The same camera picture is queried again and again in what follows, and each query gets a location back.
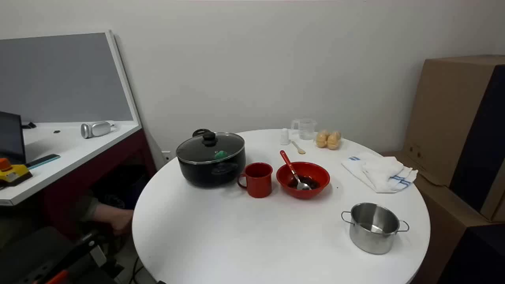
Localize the person's bare limb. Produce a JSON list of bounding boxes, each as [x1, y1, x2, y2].
[[77, 195, 134, 236]]

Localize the red enamel mug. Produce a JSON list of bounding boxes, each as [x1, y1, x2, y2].
[[235, 161, 275, 198]]

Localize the beige egg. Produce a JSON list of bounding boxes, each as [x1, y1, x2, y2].
[[327, 131, 343, 151]]

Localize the white desk red sides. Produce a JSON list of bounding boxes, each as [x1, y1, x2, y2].
[[0, 118, 160, 238]]

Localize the black laptop screen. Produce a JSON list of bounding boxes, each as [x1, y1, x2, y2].
[[0, 110, 29, 164]]

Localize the dark coffee bean pile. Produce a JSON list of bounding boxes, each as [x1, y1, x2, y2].
[[287, 175, 321, 191]]

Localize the yellow emergency stop box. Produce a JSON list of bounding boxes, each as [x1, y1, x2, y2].
[[0, 156, 33, 186]]

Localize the large cardboard box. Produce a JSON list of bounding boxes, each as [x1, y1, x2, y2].
[[403, 55, 505, 222]]

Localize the glass pot lid black knob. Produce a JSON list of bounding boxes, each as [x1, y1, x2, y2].
[[175, 127, 246, 165]]

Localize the small stainless steel pot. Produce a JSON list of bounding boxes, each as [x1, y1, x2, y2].
[[339, 202, 410, 255]]

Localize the red bowl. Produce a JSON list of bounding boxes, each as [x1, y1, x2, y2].
[[275, 161, 332, 200]]

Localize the low cardboard box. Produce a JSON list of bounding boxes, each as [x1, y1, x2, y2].
[[393, 151, 505, 284]]

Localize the black chair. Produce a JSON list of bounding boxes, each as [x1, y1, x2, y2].
[[0, 225, 139, 284]]

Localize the silver handheld device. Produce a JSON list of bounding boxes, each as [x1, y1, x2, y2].
[[79, 120, 119, 140]]

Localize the white cloth blue print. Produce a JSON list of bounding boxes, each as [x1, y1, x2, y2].
[[339, 151, 420, 195]]

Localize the clear measuring cup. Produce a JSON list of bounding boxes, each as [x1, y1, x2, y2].
[[291, 118, 319, 142]]

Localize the small wooden spoon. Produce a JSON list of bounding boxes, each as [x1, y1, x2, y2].
[[287, 137, 308, 156]]

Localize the red-handled metal spoon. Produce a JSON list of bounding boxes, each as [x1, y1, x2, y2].
[[278, 148, 313, 192]]

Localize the black cooking pot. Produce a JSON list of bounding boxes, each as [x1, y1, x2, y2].
[[175, 127, 248, 189]]

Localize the clear drinking glass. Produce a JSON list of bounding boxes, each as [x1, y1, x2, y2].
[[314, 129, 330, 150]]

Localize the grey partition board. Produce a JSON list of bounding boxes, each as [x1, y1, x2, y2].
[[0, 30, 142, 127]]

